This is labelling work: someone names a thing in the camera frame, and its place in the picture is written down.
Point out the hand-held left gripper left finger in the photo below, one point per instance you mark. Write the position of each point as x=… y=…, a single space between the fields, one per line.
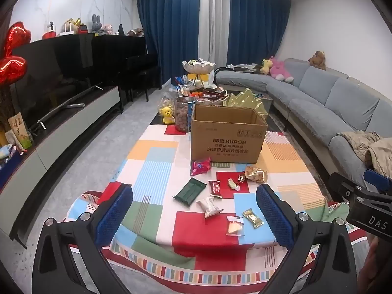
x=115 y=211

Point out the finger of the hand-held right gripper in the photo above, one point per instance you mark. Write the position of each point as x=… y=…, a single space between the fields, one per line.
x=337 y=183
x=378 y=179

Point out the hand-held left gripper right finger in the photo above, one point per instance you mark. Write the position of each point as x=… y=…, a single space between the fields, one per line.
x=274 y=217

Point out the brown cardboard box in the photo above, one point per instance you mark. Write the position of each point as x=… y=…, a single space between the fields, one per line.
x=228 y=134

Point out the pile of assorted snacks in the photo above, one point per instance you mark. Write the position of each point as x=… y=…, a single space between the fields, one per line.
x=205 y=92

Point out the person's right hand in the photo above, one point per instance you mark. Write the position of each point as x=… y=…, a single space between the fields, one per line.
x=379 y=260

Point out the small gold snack packet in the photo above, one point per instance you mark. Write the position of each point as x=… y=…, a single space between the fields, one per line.
x=252 y=218

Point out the beige jacket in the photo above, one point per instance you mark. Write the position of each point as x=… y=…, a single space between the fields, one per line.
x=364 y=144

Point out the clear packet with yellow snack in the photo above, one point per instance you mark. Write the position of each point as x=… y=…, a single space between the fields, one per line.
x=235 y=225

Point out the gold crinkled snack packet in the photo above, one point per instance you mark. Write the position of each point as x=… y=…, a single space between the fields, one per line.
x=257 y=174

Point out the white wrapped candy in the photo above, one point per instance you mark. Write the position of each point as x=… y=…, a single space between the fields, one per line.
x=234 y=184

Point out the colourful patchwork tablecloth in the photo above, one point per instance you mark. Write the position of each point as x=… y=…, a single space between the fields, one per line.
x=153 y=159

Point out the red and white snack packet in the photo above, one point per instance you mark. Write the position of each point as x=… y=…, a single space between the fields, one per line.
x=216 y=188

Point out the dark green snack packet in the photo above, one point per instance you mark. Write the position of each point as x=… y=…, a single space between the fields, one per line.
x=190 y=191

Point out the grey sofa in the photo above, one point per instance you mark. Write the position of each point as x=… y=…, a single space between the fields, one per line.
x=321 y=98

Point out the grey television cabinet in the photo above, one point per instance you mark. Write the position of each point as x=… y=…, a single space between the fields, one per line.
x=61 y=134

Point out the grey storage bin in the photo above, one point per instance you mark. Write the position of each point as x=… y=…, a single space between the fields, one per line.
x=268 y=103

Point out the yellow bear toy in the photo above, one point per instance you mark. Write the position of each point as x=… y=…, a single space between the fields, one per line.
x=166 y=115

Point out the grey remote control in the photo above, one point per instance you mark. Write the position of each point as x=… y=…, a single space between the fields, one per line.
x=75 y=105

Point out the blue box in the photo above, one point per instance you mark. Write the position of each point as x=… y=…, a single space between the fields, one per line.
x=7 y=162

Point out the clear jar of nuts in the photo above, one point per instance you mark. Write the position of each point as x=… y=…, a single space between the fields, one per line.
x=183 y=113

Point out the gold mountain-shaped lid box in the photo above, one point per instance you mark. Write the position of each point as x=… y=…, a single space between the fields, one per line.
x=245 y=99

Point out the brown plush toy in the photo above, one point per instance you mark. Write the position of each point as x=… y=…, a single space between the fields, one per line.
x=317 y=58

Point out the brown paper box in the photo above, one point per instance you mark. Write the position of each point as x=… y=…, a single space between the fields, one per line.
x=17 y=125

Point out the black piano bench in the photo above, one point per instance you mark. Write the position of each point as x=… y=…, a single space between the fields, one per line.
x=147 y=79

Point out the yellow plush toy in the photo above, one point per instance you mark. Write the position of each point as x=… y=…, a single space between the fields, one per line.
x=266 y=65

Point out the black curved television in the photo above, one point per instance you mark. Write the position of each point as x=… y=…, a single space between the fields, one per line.
x=46 y=79

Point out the crumpled paper wrapping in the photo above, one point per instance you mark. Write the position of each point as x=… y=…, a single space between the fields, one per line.
x=242 y=66

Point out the white plastic bag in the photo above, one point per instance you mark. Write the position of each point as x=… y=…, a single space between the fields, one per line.
x=209 y=76

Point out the black piano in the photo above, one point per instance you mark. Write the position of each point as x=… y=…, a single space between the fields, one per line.
x=122 y=49

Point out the white tiered bowl stand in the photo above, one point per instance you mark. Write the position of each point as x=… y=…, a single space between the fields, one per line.
x=199 y=66

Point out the blue curtain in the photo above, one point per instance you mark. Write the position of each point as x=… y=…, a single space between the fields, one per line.
x=257 y=27
x=171 y=30

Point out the red heart balloon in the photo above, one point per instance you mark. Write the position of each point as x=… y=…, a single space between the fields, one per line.
x=17 y=36
x=10 y=69

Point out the brown basket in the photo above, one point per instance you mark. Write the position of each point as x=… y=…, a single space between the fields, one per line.
x=136 y=32

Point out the black metronome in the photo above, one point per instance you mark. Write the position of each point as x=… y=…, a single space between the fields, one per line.
x=120 y=29

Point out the small pink plush toy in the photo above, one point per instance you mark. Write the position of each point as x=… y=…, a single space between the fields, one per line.
x=107 y=28

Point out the small red box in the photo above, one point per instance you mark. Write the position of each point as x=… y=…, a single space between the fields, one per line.
x=82 y=30

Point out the white router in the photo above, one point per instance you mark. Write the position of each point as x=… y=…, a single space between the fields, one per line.
x=67 y=31

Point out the flat red box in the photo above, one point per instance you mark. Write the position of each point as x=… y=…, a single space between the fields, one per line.
x=50 y=35

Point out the grey rabbit figure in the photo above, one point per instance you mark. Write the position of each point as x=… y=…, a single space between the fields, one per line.
x=96 y=21

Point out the gold ornament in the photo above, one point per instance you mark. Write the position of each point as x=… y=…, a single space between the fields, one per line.
x=75 y=22

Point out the white sheer curtain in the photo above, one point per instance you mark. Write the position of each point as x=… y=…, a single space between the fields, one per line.
x=214 y=21

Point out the white security camera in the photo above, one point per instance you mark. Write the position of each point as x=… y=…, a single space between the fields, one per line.
x=50 y=27

